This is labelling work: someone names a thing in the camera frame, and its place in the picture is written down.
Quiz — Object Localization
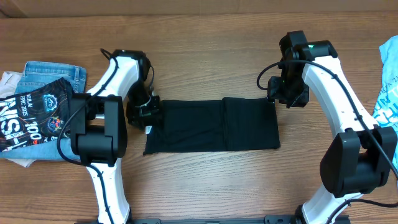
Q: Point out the light blue printed t-shirt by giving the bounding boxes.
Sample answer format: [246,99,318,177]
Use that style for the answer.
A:
[371,35,398,187]

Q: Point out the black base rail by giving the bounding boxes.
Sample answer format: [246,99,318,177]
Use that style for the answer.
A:
[74,214,351,224]

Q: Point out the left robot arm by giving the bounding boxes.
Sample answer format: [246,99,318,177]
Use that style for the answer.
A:
[67,49,162,223]

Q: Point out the beige folded garment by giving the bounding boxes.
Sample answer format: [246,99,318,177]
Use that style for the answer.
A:
[1,71,34,167]

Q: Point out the blue denim jeans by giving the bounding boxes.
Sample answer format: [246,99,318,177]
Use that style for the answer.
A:
[1,61,86,161]

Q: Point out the black t-shirt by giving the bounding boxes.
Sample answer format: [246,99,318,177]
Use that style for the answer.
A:
[144,97,280,155]

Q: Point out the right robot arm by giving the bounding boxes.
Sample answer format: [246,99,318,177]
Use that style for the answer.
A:
[266,30,397,223]

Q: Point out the black printed sports jersey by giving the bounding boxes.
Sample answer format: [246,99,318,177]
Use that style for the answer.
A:
[1,78,73,151]

